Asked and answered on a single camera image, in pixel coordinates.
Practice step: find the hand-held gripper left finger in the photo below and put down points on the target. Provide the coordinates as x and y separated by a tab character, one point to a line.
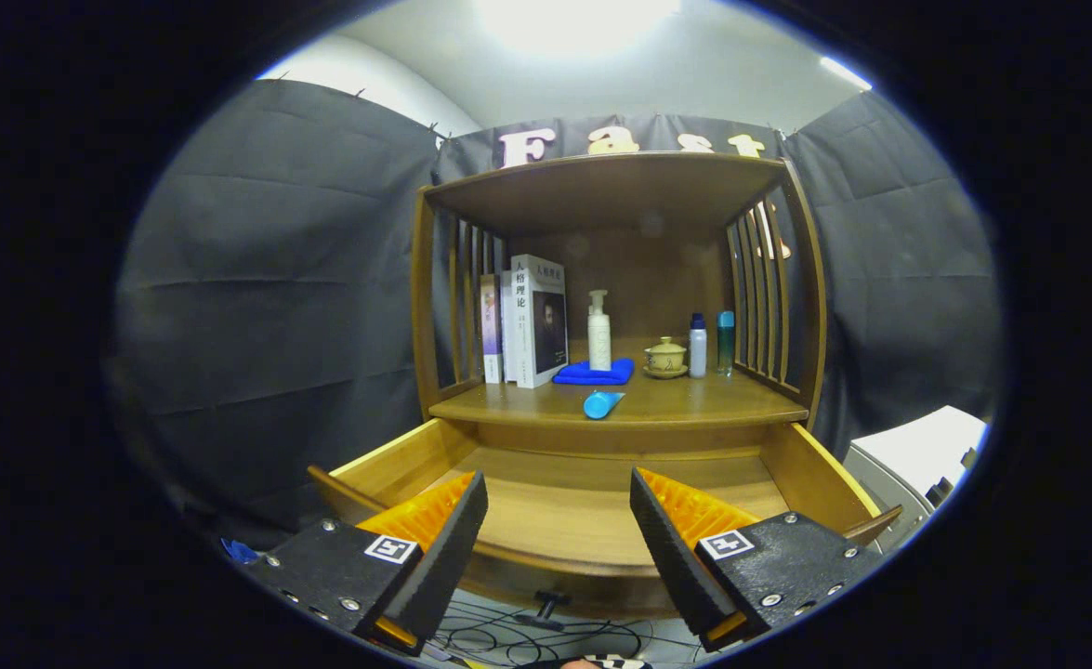
443	557

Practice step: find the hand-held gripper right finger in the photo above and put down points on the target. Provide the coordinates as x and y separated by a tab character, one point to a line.
680	562

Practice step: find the wooden drawer with black knob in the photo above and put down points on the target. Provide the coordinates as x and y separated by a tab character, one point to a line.
555	520

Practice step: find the blue white cream tube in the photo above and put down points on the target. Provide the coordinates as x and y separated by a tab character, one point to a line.
601	405

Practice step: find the wooden countertop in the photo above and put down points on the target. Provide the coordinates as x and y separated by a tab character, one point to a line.
694	400

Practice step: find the white drawer unit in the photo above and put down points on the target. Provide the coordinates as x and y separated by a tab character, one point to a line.
917	446

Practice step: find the yellow saucer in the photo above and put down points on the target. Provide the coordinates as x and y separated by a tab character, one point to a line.
665	373

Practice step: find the small blue object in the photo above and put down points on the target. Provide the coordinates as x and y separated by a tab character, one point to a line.
239	551

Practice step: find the blue folded cloth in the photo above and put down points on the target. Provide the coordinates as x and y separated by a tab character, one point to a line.
592	375

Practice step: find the yellow lidded tea cup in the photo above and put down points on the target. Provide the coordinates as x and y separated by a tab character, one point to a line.
666	356

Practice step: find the white bottle with blue cap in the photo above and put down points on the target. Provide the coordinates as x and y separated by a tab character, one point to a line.
698	353

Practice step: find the teal bottle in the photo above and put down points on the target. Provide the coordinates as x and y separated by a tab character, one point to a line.
726	348

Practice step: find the thin white book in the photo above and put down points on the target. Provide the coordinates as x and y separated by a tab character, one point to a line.
507	344

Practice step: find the white pump bottle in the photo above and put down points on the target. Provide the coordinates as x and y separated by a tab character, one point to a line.
599	344

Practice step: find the purple spine book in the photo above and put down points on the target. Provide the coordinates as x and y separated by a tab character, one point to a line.
491	325

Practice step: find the white portrait cover book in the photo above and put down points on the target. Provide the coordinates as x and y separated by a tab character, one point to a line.
541	325

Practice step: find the small ceiling light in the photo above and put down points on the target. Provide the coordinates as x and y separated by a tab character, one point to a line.
845	72

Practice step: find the large ceiling light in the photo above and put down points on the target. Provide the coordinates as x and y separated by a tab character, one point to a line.
573	23

